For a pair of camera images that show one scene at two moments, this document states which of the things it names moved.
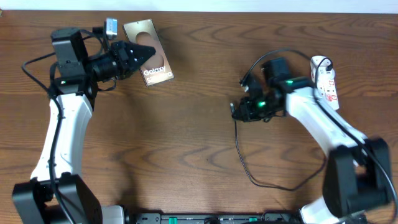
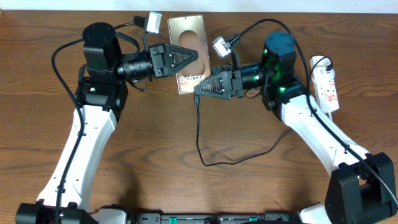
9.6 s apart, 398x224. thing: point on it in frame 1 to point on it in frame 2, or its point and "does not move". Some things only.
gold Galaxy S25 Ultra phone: [157, 69] to [188, 32]
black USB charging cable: [232, 110] to [196, 101]
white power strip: [323, 77] does not move
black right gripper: [247, 116] to [227, 83]
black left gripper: [124, 51] to [166, 51]
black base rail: [214, 218] does not move
